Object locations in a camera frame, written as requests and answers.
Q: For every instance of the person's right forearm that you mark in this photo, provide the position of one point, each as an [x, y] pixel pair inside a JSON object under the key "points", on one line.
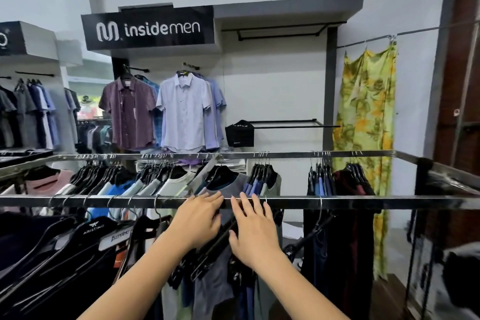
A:
{"points": [[296, 291]]}

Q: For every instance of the blue checked shirt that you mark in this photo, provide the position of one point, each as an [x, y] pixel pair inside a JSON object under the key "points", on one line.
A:
{"points": [[157, 121]]}

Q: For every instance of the grey wall canopy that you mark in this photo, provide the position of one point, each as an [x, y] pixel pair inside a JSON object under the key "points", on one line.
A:
{"points": [[292, 6]]}

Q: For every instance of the grey hanging t-shirt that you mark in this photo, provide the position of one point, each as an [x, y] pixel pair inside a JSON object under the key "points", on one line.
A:
{"points": [[213, 286]]}

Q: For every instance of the person's right middle finger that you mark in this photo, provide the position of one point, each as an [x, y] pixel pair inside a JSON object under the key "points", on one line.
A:
{"points": [[247, 205]]}

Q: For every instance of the person's right thumb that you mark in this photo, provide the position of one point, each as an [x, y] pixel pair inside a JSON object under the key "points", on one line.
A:
{"points": [[234, 241]]}

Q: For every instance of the thin metal hanging rail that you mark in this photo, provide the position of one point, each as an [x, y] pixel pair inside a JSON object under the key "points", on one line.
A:
{"points": [[416, 32]]}

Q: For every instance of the black folded garment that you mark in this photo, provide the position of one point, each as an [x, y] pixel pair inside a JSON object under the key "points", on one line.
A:
{"points": [[240, 135]]}

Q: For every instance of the black hanging dress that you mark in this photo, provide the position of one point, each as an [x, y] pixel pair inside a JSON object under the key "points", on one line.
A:
{"points": [[337, 256]]}

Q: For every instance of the plain blue shirt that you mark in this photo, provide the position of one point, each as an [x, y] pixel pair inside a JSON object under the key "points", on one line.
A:
{"points": [[218, 106]]}

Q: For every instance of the person's right hand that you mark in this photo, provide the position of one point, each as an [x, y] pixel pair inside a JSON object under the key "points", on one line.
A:
{"points": [[257, 239]]}

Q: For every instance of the chrome clothes rack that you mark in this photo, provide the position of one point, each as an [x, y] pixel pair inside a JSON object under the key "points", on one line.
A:
{"points": [[356, 202]]}

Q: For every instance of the person's right little finger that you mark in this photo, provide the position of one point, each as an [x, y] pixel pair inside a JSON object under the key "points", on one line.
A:
{"points": [[270, 215]]}

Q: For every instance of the large black shop sign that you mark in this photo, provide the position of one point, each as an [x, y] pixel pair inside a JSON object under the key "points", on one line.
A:
{"points": [[150, 28]]}

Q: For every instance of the yellow floral dress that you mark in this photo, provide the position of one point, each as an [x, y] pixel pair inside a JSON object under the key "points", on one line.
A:
{"points": [[365, 113]]}

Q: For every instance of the grey t-shirt with teal collar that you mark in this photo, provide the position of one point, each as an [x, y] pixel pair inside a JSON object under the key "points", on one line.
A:
{"points": [[225, 183]]}

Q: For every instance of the short black wall rail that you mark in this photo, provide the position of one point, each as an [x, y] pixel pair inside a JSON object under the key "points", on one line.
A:
{"points": [[296, 126]]}

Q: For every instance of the row of dark hangered shirts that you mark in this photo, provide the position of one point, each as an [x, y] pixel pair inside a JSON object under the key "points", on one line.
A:
{"points": [[56, 259]]}

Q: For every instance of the row of wall-hung shirts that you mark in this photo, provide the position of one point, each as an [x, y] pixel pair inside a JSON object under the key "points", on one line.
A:
{"points": [[30, 117]]}

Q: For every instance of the group of dark hangered tops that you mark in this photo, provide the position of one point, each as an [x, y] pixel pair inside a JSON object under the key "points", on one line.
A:
{"points": [[343, 181]]}

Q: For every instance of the maroon short-sleeve shirt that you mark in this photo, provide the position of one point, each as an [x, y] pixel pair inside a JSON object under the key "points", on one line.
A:
{"points": [[129, 113]]}

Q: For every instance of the person's left hand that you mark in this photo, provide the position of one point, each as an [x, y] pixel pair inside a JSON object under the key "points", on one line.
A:
{"points": [[193, 224]]}

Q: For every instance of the pink t-shirt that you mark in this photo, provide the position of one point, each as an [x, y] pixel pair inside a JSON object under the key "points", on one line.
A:
{"points": [[45, 183]]}

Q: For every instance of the small black shop sign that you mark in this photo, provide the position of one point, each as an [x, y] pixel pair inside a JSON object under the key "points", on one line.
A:
{"points": [[9, 38]]}

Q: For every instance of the pale blue short-sleeve shirt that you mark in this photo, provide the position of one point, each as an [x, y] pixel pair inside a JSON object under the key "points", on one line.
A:
{"points": [[185, 113]]}

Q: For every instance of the person's left forearm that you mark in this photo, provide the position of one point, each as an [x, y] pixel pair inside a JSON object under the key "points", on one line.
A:
{"points": [[135, 282]]}

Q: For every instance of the row of light hangered tops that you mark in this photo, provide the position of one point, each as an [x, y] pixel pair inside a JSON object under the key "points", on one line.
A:
{"points": [[123, 181]]}

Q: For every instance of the group of blue hangered tops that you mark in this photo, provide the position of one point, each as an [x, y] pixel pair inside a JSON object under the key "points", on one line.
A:
{"points": [[262, 181]]}

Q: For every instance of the long black wall rail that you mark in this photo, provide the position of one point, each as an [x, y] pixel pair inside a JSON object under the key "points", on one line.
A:
{"points": [[277, 28]]}

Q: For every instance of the person's left fingers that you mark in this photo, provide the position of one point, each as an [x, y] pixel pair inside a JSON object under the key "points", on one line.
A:
{"points": [[206, 203]]}

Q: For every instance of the brown wooden door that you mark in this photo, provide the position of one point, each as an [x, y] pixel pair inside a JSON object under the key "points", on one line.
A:
{"points": [[457, 113]]}

